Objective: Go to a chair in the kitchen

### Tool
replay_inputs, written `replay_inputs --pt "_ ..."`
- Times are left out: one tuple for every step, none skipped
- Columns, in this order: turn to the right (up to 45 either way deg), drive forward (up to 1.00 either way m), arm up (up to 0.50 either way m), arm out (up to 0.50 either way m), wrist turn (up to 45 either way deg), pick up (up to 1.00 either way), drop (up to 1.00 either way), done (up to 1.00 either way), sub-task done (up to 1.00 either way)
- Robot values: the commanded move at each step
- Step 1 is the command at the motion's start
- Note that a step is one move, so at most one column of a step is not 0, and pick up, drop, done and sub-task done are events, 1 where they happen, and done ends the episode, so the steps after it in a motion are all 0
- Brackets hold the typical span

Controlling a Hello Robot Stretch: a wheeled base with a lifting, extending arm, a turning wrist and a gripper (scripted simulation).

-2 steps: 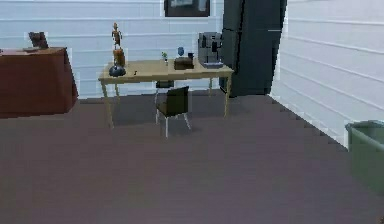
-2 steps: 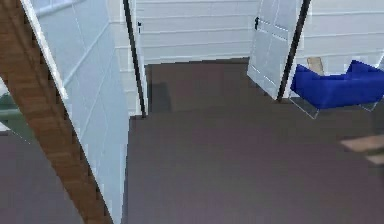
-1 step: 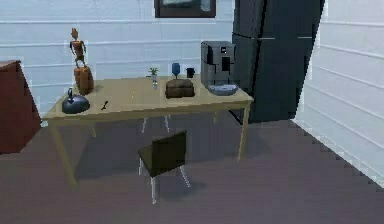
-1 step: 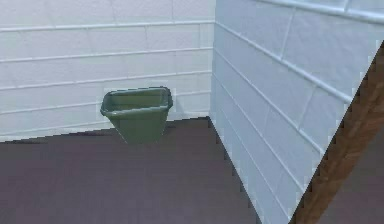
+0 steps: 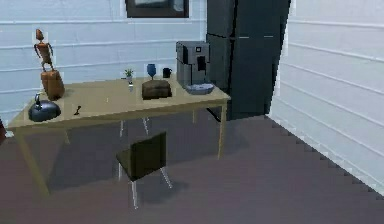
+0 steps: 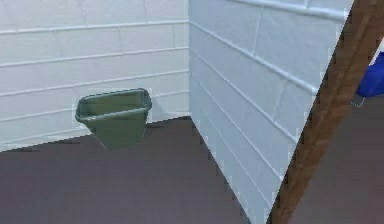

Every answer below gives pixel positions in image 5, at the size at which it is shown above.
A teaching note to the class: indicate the dark olive chair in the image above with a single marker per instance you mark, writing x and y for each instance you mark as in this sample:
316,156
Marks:
146,156

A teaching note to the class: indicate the brown bread loaf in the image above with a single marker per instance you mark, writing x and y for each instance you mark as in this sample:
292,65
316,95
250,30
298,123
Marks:
156,89

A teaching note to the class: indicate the grey coffee machine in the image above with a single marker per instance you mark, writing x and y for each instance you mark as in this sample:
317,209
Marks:
193,66

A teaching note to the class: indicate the black mug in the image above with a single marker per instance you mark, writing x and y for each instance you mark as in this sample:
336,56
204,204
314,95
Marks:
166,72

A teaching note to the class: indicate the blue wine glass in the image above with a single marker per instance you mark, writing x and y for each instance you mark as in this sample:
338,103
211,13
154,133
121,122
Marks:
151,70

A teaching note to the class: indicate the small grey shaker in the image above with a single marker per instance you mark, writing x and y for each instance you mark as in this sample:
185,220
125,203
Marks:
131,87

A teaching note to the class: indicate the small green potted plant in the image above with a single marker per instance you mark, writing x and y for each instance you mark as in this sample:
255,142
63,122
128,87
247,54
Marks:
128,74

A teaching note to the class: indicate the black fridge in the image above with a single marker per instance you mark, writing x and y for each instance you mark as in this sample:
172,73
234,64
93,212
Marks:
250,60

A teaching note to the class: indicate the tan wooden table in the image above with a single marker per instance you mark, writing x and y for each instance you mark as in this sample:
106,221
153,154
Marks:
110,100

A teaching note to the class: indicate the small black spoon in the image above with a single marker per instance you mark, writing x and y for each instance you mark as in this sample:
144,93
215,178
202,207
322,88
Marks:
77,110

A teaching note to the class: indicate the brown wooden figure statue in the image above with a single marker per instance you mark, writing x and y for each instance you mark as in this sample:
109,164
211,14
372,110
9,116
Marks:
50,73

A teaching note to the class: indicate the dark blue kettle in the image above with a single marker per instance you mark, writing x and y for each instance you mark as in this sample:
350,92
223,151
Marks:
44,111

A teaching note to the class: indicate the dark red object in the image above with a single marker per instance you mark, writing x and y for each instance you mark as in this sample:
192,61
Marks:
1,131

